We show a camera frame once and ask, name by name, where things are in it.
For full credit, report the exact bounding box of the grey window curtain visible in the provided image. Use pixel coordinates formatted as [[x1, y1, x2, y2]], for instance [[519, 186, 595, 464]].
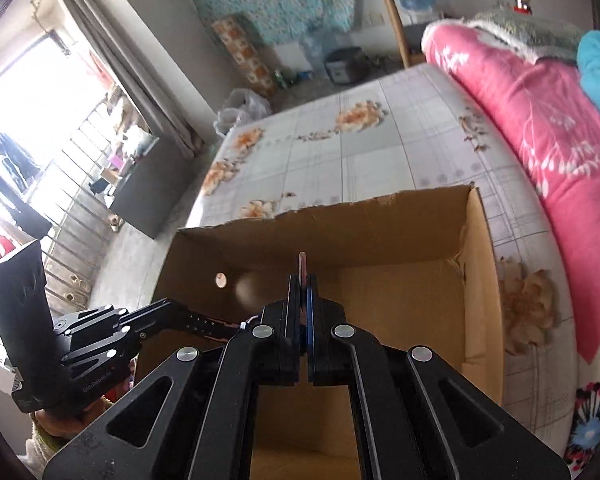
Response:
[[62, 0, 204, 158]]

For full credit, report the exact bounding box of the pink floral fleece blanket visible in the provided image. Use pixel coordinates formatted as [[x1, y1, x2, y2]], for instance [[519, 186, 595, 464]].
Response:
[[422, 20, 600, 479]]

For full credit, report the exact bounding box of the dark rice cooker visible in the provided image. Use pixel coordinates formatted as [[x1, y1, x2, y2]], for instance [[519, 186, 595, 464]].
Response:
[[324, 47, 370, 86]]

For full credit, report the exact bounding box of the left hand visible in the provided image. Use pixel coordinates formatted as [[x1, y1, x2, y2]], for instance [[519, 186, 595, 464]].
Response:
[[32, 396, 112, 440]]

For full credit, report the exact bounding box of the wooden chair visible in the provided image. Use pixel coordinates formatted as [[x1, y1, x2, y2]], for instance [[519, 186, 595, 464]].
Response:
[[384, 0, 426, 68]]

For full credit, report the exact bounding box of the small mushroom figurine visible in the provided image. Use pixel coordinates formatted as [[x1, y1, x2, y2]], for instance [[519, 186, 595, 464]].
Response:
[[513, 0, 532, 15]]

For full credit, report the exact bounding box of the dark grey cabinet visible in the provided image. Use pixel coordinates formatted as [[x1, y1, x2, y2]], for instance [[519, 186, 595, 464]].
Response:
[[107, 139, 195, 240]]

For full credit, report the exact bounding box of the patterned tall box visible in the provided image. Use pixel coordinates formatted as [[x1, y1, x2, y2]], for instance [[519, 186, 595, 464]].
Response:
[[212, 15, 277, 98]]

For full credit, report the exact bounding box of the white plastic bag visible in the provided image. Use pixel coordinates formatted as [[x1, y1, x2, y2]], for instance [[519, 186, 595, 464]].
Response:
[[213, 88, 272, 136]]

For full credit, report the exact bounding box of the green knit sleeve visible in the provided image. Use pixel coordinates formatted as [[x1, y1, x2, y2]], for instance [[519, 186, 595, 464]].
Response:
[[18, 416, 82, 479]]

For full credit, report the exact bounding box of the brown cardboard box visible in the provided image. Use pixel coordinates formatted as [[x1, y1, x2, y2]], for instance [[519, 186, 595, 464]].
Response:
[[155, 185, 506, 479]]

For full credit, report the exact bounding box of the purple pink kids smartwatch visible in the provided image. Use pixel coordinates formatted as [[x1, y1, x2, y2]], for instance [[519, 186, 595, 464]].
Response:
[[298, 252, 308, 288]]

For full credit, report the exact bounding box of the grey green patterned pillow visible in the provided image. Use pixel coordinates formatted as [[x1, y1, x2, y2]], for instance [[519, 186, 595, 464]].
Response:
[[466, 6, 584, 64]]

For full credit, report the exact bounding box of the floral plaid bed sheet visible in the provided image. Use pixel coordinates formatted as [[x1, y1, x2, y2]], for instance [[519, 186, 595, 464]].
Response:
[[187, 64, 577, 452]]

